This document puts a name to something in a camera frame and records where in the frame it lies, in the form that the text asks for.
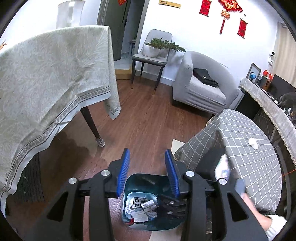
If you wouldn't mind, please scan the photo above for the grey dining chair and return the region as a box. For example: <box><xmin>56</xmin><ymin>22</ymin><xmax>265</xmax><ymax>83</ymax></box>
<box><xmin>131</xmin><ymin>29</ymin><xmax>173</xmax><ymax>91</ymax></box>

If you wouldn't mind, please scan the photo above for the table with beige tablecloth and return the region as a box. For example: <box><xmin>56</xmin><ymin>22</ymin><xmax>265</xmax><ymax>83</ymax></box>
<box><xmin>0</xmin><ymin>25</ymin><xmax>121</xmax><ymax>204</ymax></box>

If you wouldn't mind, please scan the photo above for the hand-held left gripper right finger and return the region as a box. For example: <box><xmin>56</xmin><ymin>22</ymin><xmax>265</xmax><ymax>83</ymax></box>
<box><xmin>164</xmin><ymin>149</ymin><xmax>269</xmax><ymax>241</ymax></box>

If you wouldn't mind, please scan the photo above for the beige curtain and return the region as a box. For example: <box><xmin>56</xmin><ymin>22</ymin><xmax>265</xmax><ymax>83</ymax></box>
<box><xmin>269</xmin><ymin>21</ymin><xmax>289</xmax><ymax>77</ymax></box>

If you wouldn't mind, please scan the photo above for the beige floor mat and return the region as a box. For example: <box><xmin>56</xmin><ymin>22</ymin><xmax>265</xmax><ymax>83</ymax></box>
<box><xmin>148</xmin><ymin>228</ymin><xmax>185</xmax><ymax>241</ymax></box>

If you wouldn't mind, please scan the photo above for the dark teal bin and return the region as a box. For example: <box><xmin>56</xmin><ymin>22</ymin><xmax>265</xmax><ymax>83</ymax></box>
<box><xmin>121</xmin><ymin>173</ymin><xmax>188</xmax><ymax>230</ymax></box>

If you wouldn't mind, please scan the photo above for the framed globe picture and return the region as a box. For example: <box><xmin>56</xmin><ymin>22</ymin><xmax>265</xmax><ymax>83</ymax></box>
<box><xmin>246</xmin><ymin>62</ymin><xmax>262</xmax><ymax>83</ymax></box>

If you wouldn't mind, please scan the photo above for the dark wooden table leg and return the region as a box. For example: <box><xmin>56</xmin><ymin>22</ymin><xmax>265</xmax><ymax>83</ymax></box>
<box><xmin>80</xmin><ymin>107</ymin><xmax>105</xmax><ymax>147</ymax></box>

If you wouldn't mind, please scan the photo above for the brown desk box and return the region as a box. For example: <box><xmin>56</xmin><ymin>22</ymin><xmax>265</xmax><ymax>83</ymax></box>
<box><xmin>259</xmin><ymin>75</ymin><xmax>271</xmax><ymax>91</ymax></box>

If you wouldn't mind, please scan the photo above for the silver paper ball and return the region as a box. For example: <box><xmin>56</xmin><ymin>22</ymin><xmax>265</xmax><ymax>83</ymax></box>
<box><xmin>126</xmin><ymin>193</ymin><xmax>148</xmax><ymax>210</ymax></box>

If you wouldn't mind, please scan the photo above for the black monitor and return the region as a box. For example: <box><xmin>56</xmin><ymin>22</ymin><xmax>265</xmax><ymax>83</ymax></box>
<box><xmin>268</xmin><ymin>74</ymin><xmax>296</xmax><ymax>100</ymax></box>

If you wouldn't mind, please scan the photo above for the grey cat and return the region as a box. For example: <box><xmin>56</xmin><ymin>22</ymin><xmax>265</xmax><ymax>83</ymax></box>
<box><xmin>276</xmin><ymin>92</ymin><xmax>296</xmax><ymax>112</ymax></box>

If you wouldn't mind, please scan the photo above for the green plant in white pot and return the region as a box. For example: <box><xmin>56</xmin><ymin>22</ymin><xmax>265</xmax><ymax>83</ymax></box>
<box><xmin>159</xmin><ymin>40</ymin><xmax>186</xmax><ymax>58</ymax></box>
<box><xmin>142</xmin><ymin>38</ymin><xmax>163</xmax><ymax>58</ymax></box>

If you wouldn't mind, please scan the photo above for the wooden wall plaque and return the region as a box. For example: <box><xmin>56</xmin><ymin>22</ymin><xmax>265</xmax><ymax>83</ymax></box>
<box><xmin>158</xmin><ymin>0</ymin><xmax>182</xmax><ymax>8</ymax></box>

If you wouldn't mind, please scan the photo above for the red knot wall ornament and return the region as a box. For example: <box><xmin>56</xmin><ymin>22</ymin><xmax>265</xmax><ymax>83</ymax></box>
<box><xmin>218</xmin><ymin>0</ymin><xmax>243</xmax><ymax>34</ymax></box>

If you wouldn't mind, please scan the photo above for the black mesh crate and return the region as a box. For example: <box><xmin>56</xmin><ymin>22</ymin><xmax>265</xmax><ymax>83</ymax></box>
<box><xmin>14</xmin><ymin>153</ymin><xmax>45</xmax><ymax>204</ymax></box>

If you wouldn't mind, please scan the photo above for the person's right hand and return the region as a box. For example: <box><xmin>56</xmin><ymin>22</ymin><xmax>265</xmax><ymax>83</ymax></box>
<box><xmin>241</xmin><ymin>195</ymin><xmax>273</xmax><ymax>235</ymax></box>

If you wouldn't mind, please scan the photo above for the grey armchair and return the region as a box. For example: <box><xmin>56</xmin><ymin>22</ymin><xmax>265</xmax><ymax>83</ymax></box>
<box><xmin>172</xmin><ymin>51</ymin><xmax>240</xmax><ymax>114</ymax></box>

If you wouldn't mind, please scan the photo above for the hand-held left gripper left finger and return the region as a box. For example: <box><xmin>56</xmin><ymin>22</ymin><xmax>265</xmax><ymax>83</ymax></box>
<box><xmin>24</xmin><ymin>148</ymin><xmax>130</xmax><ymax>241</ymax></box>

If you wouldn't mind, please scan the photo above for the white barcode label packet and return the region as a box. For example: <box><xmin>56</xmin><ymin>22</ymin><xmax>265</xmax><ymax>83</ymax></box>
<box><xmin>142</xmin><ymin>200</ymin><xmax>158</xmax><ymax>209</ymax></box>

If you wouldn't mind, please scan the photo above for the dark green door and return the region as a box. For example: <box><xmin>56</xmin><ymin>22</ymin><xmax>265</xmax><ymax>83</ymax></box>
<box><xmin>97</xmin><ymin>0</ymin><xmax>145</xmax><ymax>62</ymax></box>

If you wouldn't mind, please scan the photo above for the table with grey checked cloth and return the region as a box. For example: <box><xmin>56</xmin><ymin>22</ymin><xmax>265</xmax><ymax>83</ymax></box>
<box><xmin>174</xmin><ymin>108</ymin><xmax>283</xmax><ymax>212</ymax></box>

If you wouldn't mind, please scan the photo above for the red wall scroll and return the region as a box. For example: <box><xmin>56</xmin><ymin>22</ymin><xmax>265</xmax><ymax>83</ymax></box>
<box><xmin>237</xmin><ymin>19</ymin><xmax>248</xmax><ymax>39</ymax></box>
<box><xmin>199</xmin><ymin>0</ymin><xmax>212</xmax><ymax>16</ymax></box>

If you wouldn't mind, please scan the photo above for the beige cardboard box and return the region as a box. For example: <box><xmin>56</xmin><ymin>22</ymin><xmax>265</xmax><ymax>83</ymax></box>
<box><xmin>171</xmin><ymin>139</ymin><xmax>185</xmax><ymax>160</ymax></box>

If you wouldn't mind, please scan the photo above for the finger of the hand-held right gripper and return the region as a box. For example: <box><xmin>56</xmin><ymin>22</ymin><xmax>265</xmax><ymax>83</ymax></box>
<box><xmin>162</xmin><ymin>207</ymin><xmax>186</xmax><ymax>219</ymax></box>
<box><xmin>159</xmin><ymin>195</ymin><xmax>188</xmax><ymax>208</ymax></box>

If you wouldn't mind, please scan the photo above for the black bag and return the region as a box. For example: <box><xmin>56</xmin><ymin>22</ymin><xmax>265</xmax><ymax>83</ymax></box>
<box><xmin>192</xmin><ymin>68</ymin><xmax>219</xmax><ymax>88</ymax></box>

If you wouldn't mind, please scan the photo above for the side desk with lace cloth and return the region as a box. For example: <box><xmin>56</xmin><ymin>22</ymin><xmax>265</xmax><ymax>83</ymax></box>
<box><xmin>239</xmin><ymin>77</ymin><xmax>296</xmax><ymax>167</ymax></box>

